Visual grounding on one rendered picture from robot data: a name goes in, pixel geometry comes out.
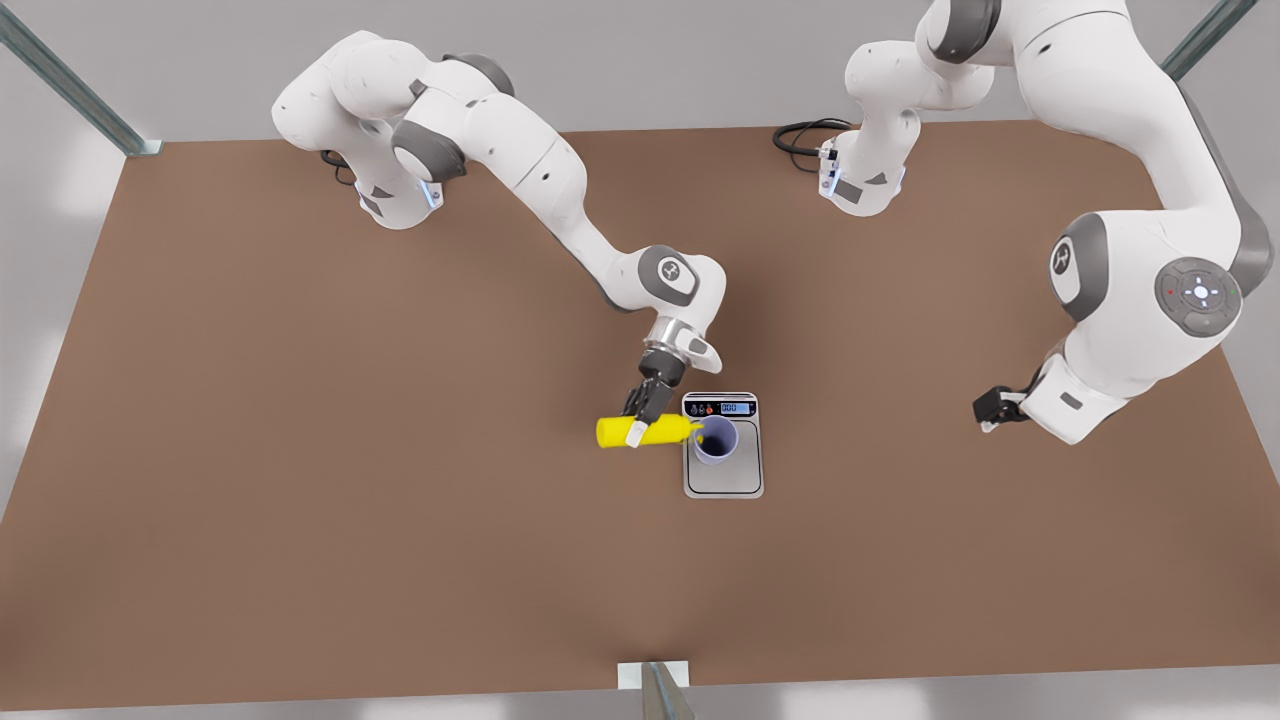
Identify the silver kitchen scale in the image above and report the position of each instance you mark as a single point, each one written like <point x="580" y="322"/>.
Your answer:
<point x="724" y="470"/>

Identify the silver frame post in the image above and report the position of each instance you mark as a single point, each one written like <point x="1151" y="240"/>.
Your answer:
<point x="660" y="690"/>
<point x="1208" y="35"/>
<point x="70" y="85"/>

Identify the pale blue cup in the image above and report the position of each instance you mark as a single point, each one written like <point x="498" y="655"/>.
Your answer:
<point x="716" y="442"/>

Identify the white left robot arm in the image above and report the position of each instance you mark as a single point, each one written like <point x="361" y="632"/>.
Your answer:
<point x="1140" y="250"/>

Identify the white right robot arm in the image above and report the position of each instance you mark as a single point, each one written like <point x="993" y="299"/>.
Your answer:
<point x="520" y="160"/>

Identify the yellow sauce bottle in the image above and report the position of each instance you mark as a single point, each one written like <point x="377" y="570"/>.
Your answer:
<point x="650" y="431"/>

